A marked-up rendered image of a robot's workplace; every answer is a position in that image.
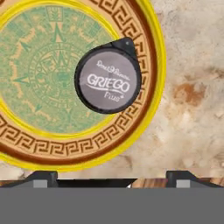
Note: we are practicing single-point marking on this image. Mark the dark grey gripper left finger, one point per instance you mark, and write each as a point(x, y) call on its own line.
point(43, 178)

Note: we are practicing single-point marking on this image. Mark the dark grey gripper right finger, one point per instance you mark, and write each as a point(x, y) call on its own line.
point(180, 178)

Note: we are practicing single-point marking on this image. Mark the yellow rimmed patterned plate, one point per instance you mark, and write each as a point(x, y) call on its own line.
point(43, 87)

